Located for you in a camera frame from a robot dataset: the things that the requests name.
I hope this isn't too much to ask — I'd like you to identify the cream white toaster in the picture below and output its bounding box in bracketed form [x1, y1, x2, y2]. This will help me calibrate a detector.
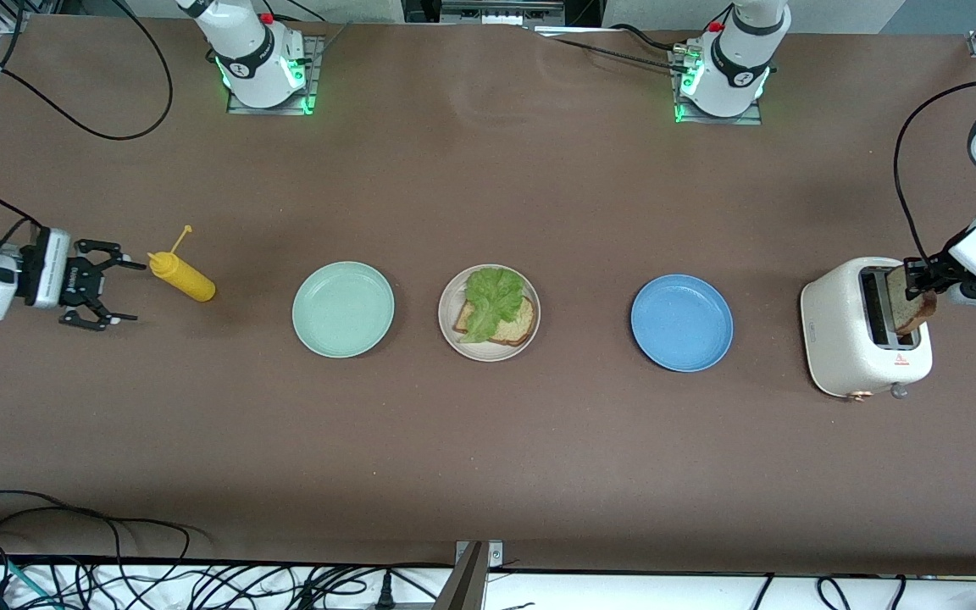
[800, 257, 934, 401]

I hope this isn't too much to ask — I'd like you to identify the dark crust bread slice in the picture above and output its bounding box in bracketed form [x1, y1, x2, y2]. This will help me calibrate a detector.
[884, 264, 938, 336]

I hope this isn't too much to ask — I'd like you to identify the blue plate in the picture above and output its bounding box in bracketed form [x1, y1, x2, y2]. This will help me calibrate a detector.
[630, 274, 735, 373]

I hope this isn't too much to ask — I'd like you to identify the light brown bread slice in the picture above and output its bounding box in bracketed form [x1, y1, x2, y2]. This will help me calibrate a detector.
[452, 297, 537, 347]

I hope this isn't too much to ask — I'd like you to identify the mint green plate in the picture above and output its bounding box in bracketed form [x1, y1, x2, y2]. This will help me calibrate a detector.
[291, 261, 396, 359]

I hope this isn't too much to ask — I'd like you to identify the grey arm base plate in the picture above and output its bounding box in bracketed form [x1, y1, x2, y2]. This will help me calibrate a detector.
[668, 47, 765, 127]
[225, 34, 325, 116]

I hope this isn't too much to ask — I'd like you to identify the grey metal background equipment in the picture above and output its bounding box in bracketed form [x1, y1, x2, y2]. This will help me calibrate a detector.
[402, 0, 606, 28]

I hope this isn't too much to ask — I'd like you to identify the yellow squeeze bottle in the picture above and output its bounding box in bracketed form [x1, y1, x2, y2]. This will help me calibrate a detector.
[147, 225, 218, 303]

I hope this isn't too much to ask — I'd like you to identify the teal floor cable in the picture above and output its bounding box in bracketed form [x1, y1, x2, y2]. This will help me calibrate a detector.
[0, 551, 57, 610]

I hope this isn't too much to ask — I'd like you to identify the black base cable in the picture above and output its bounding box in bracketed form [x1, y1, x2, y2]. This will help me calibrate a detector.
[539, 24, 685, 73]

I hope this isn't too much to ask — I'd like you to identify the beige plate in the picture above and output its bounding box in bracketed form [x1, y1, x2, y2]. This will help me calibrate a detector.
[437, 263, 541, 363]

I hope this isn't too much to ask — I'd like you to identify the aluminium camera mount post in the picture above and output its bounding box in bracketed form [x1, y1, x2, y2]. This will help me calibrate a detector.
[433, 540, 506, 610]

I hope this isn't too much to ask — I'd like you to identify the green lettuce leaf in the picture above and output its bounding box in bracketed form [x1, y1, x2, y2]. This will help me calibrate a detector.
[458, 266, 527, 344]

